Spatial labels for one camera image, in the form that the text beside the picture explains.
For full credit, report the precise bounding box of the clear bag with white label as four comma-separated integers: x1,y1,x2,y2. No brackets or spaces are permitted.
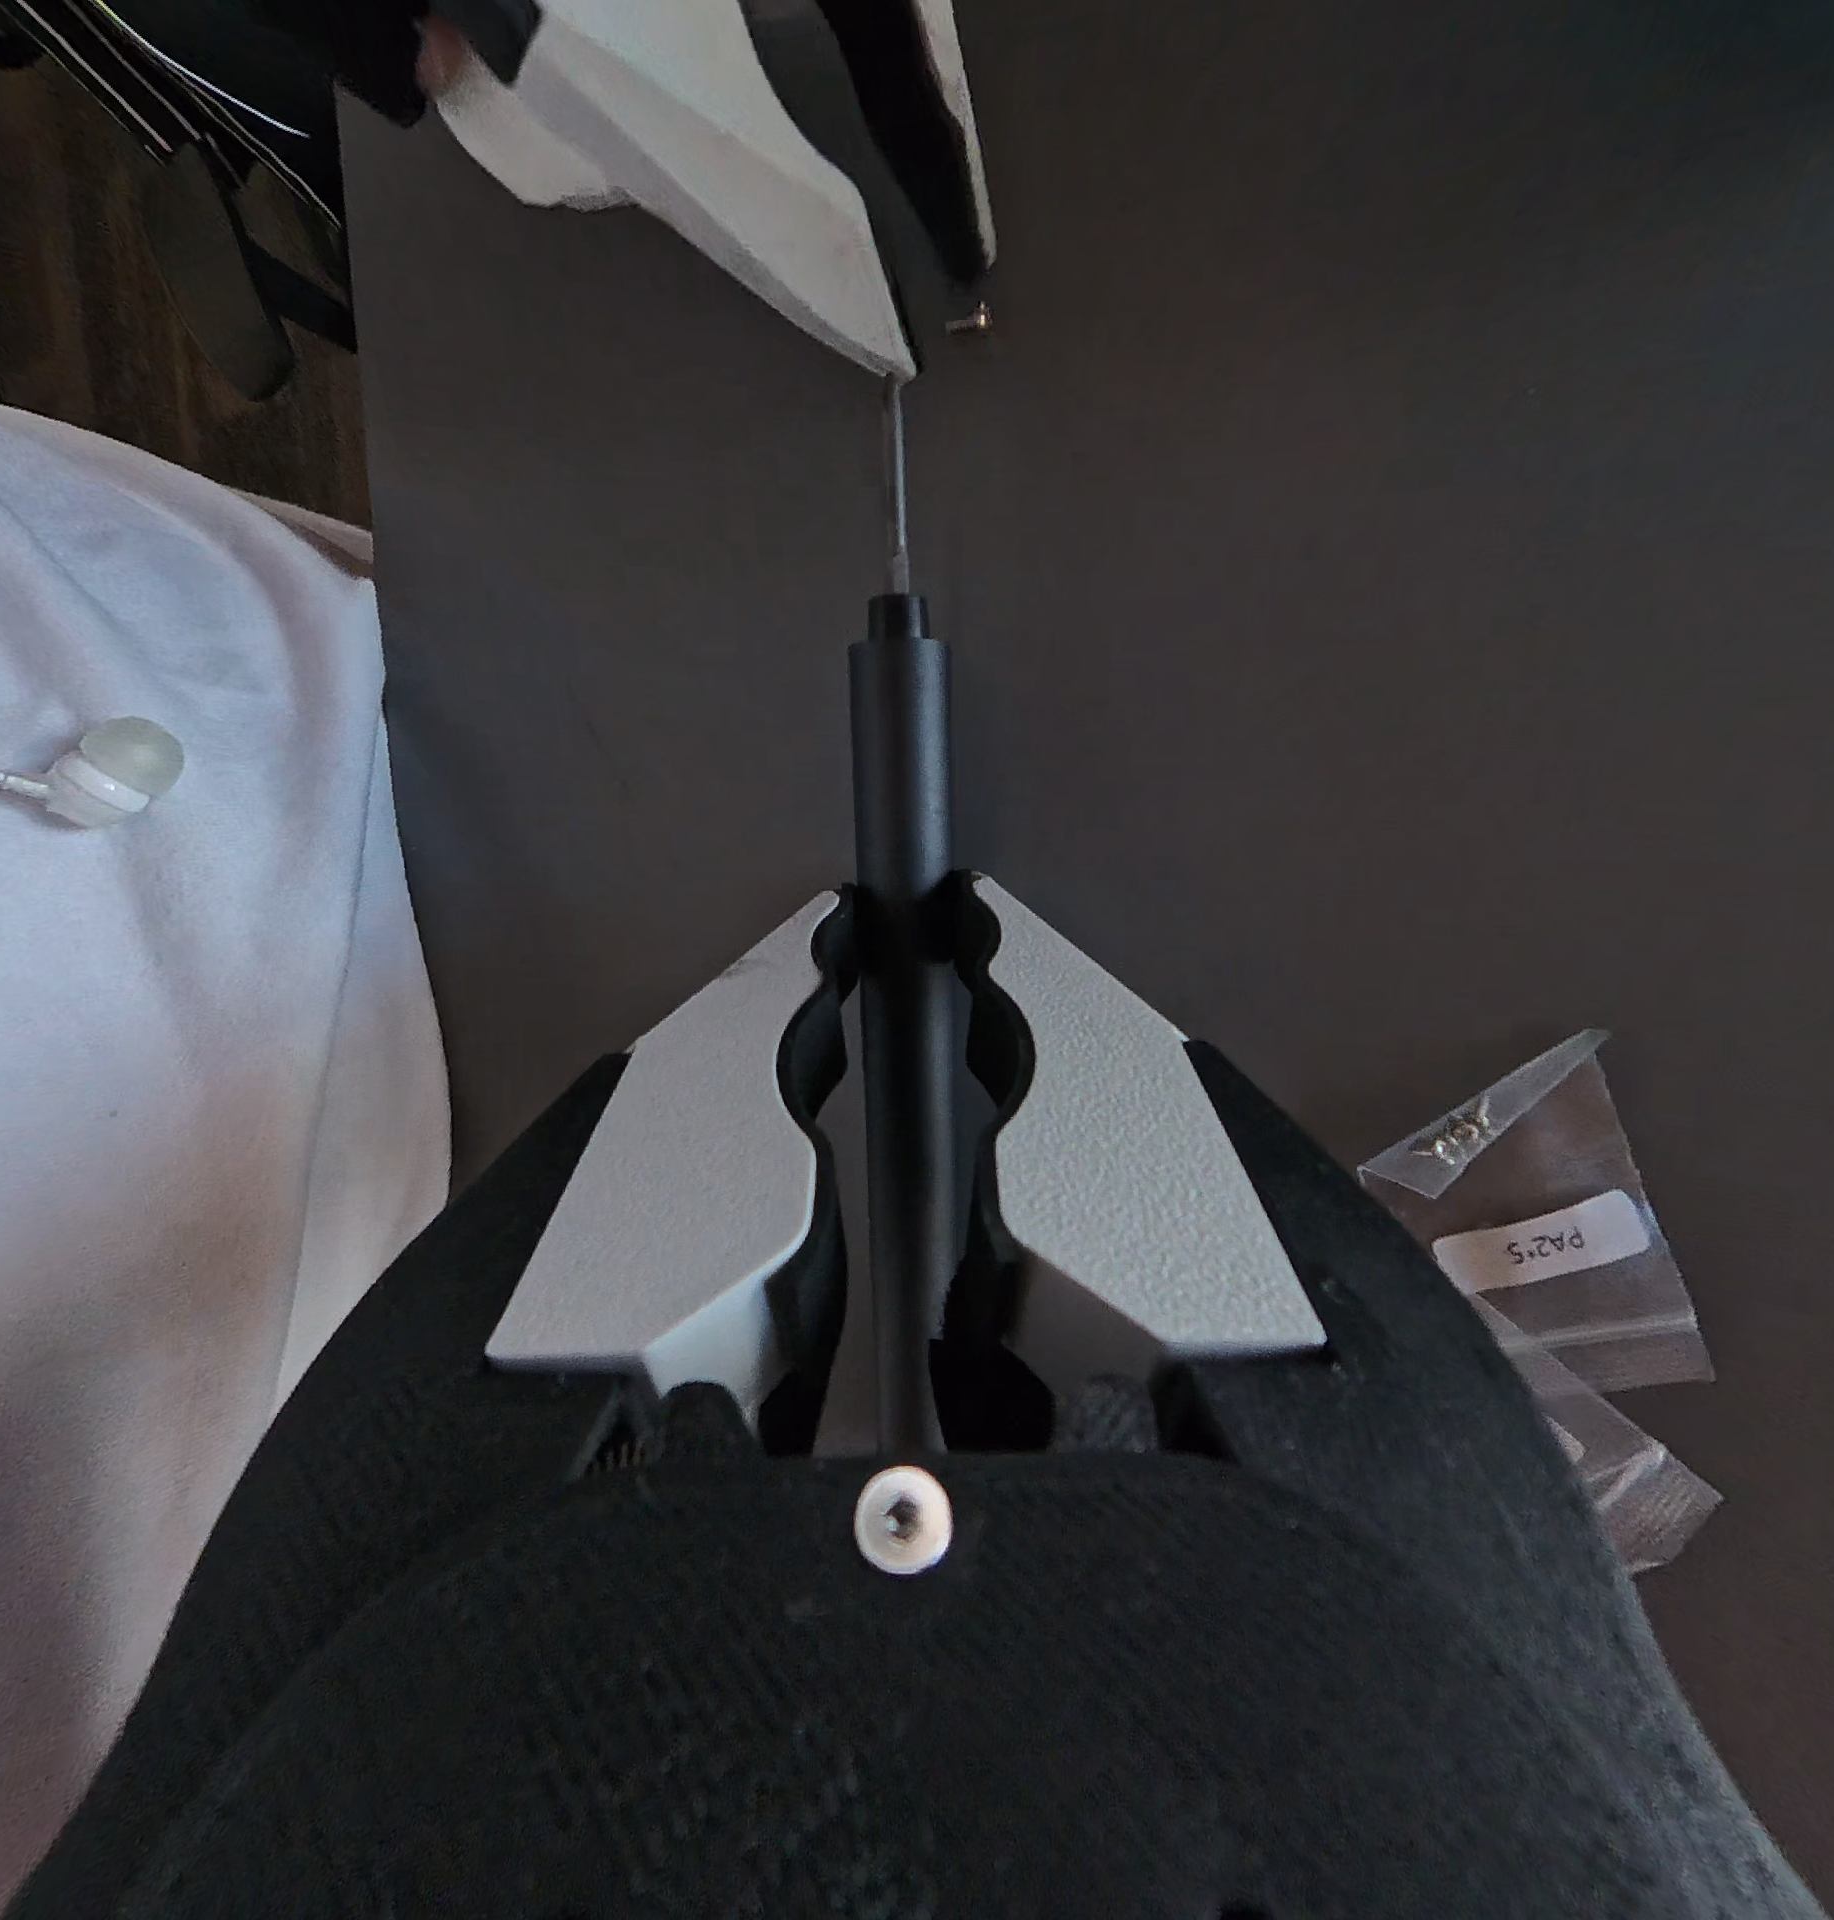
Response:
1355,1027,1715,1392

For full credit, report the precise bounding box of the dark desk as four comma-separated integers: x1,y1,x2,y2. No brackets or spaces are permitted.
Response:
334,0,1834,1920

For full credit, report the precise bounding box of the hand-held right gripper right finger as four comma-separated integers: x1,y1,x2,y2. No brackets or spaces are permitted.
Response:
929,871,1328,1445

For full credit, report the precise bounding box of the black screwdriver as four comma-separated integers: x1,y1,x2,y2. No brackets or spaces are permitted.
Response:
834,375,963,1463

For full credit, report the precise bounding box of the white earbud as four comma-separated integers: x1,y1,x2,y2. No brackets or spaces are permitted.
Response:
49,717,189,827

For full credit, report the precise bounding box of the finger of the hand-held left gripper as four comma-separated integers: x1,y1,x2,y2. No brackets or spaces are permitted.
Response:
743,0,1002,284
434,0,922,381

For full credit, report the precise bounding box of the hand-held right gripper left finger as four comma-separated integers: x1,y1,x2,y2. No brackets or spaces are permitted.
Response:
485,886,877,1455

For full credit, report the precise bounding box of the clear bag of screws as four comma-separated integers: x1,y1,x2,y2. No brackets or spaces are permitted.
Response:
1508,1335,1728,1575

